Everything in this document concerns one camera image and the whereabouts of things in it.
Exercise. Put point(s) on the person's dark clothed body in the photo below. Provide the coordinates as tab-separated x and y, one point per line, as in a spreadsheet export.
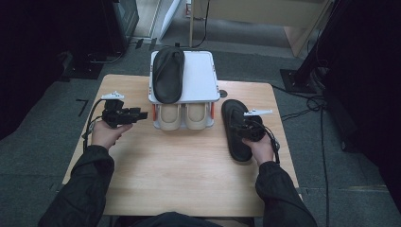
176	220

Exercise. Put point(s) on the white shoe rack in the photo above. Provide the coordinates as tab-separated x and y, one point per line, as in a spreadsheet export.
198	75

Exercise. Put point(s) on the black metal stand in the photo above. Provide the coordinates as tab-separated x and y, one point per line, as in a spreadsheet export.
299	78

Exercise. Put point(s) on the white board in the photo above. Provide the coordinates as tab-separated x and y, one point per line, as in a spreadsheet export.
170	15

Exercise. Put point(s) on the black table grommet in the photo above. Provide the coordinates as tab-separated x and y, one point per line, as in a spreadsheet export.
223	93

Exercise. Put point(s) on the person's left hand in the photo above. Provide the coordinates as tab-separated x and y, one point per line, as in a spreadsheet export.
107	135

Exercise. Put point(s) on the beige clog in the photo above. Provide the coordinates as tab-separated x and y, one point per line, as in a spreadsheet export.
169	116
196	116

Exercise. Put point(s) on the black stand base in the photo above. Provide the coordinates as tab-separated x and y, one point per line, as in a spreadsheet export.
82	69

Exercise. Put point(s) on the light wooden furniture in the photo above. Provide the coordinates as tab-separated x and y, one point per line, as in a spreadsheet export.
252	9

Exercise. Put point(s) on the black cabinet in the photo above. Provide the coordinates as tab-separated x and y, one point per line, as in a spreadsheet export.
123	22

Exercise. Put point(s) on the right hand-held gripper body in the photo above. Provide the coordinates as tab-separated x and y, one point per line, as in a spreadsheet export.
253	129

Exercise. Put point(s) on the person's right hand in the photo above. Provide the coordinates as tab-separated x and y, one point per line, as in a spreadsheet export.
263	151

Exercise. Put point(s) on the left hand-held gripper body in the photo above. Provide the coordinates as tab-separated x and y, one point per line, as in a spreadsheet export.
115	115

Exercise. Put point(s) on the dark curtain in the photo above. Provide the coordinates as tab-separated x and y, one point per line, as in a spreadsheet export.
28	56
365	78

